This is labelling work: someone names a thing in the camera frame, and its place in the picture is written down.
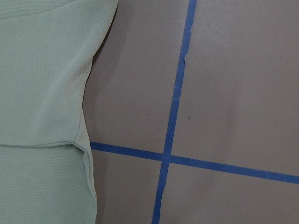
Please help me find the olive green long-sleeve shirt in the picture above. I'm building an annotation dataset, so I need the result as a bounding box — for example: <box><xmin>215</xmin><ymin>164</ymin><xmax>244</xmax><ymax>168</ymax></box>
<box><xmin>0</xmin><ymin>0</ymin><xmax>118</xmax><ymax>224</ymax></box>

